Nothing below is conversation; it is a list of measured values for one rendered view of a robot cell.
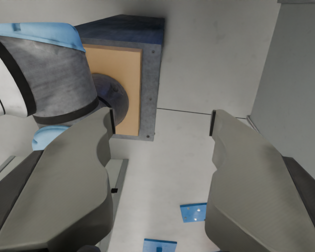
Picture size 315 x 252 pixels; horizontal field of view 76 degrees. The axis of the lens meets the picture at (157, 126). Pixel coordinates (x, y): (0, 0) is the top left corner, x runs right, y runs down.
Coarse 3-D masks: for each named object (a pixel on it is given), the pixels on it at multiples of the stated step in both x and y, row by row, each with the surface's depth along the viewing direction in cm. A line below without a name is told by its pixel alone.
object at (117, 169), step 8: (8, 160) 199; (16, 160) 200; (112, 160) 200; (120, 160) 200; (0, 168) 189; (8, 168) 190; (112, 168) 191; (120, 168) 191; (0, 176) 182; (112, 176) 182; (120, 176) 181; (112, 184) 174; (120, 184) 173; (112, 192) 166; (120, 192) 167; (112, 200) 159; (104, 240) 132; (104, 248) 128
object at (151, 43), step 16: (112, 16) 113; (128, 16) 122; (144, 16) 132; (80, 32) 57; (96, 32) 59; (112, 32) 61; (128, 32) 64; (144, 32) 67; (160, 32) 70; (144, 48) 51; (160, 48) 51; (144, 64) 53; (160, 64) 113; (144, 80) 55; (144, 96) 58; (144, 112) 60; (144, 128) 63
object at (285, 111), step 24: (288, 24) 116; (312, 24) 97; (288, 48) 116; (312, 48) 97; (264, 72) 143; (288, 72) 115; (312, 72) 96; (264, 96) 142; (288, 96) 115; (312, 96) 96; (264, 120) 142; (288, 120) 114; (312, 120) 96; (288, 144) 114; (312, 144) 95; (312, 168) 95
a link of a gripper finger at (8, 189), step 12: (36, 156) 8; (24, 168) 7; (0, 180) 7; (12, 180) 7; (24, 180) 7; (0, 192) 6; (12, 192) 6; (0, 204) 6; (12, 204) 6; (0, 216) 5; (0, 228) 5
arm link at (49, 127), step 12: (84, 108) 34; (96, 108) 37; (36, 120) 34; (48, 120) 33; (60, 120) 33; (72, 120) 33; (36, 132) 33; (48, 132) 32; (60, 132) 32; (36, 144) 34
